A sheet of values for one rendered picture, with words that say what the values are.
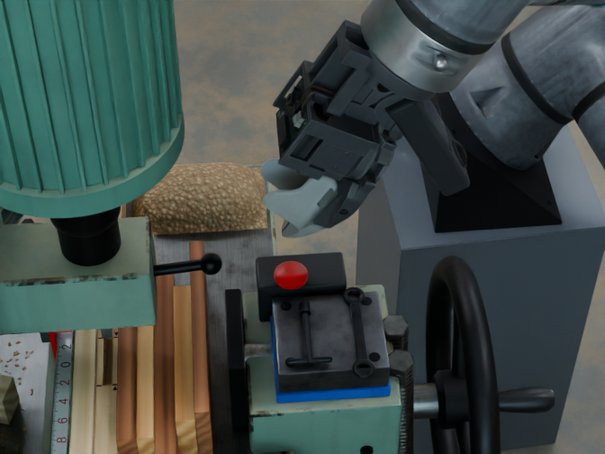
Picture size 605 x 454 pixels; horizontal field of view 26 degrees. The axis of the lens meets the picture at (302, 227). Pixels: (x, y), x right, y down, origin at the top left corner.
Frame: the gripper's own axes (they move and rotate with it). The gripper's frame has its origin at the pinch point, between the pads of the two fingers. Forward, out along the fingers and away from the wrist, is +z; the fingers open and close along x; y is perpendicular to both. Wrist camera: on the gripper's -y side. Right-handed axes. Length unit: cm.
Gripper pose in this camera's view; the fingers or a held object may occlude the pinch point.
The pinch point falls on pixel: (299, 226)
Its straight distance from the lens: 111.8
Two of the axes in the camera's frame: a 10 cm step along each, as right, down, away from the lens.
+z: -5.0, 6.2, 6.1
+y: -8.6, -2.9, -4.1
